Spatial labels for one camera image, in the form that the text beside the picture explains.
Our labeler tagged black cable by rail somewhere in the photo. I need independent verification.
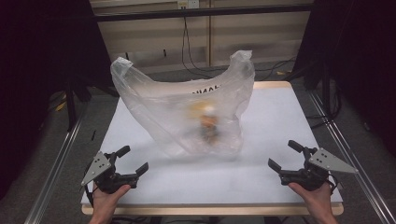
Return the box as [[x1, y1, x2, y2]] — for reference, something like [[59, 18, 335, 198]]
[[305, 113, 335, 131]]

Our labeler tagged person's left hand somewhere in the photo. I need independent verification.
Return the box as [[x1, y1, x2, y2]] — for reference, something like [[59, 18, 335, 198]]
[[92, 183, 132, 217]]

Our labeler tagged black metal stand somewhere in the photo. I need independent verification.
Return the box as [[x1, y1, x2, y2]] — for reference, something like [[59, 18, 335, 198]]
[[64, 77, 79, 133], [319, 60, 342, 120]]

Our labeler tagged yellow floor tape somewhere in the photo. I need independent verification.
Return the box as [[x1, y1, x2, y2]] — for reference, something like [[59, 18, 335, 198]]
[[54, 92, 68, 112]]

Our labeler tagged black curtain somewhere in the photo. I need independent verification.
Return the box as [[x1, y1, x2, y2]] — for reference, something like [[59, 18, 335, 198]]
[[290, 0, 396, 158], [0, 0, 114, 200]]

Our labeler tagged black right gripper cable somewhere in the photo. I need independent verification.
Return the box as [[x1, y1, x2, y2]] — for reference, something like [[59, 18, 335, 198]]
[[326, 173, 340, 194]]

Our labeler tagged white table mat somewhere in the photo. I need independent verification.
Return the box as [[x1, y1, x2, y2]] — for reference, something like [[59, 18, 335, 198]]
[[80, 87, 344, 205]]

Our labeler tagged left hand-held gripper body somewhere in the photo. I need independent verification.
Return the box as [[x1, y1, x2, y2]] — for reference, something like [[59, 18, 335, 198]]
[[80, 150, 138, 195]]

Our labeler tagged black floor cable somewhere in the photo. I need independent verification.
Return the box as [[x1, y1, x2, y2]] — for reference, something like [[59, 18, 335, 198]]
[[254, 56, 297, 73]]

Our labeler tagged black hanging cable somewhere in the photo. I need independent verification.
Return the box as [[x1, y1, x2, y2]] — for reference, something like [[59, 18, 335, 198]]
[[180, 16, 219, 80]]

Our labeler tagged aluminium floor rail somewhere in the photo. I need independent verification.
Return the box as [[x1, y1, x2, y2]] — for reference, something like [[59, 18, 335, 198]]
[[23, 106, 90, 224], [307, 90, 396, 224]]

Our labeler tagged black horizontal bar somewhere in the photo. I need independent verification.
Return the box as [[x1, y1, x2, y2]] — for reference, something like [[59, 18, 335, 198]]
[[92, 3, 316, 22]]

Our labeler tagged person's right hand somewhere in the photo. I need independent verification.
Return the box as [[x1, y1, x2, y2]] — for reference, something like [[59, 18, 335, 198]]
[[287, 181, 334, 214]]

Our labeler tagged white wall outlet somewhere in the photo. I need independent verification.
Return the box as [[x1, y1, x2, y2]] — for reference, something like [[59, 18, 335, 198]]
[[177, 0, 200, 10]]

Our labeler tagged translucent plastic bag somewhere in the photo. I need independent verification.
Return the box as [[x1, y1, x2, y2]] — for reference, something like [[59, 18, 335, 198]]
[[109, 49, 256, 159]]

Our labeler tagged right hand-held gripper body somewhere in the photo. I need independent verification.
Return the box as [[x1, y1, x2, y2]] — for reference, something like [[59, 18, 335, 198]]
[[278, 147, 360, 192]]

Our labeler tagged small toy figure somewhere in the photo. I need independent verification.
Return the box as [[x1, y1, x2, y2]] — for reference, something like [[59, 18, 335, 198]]
[[190, 102, 222, 147]]

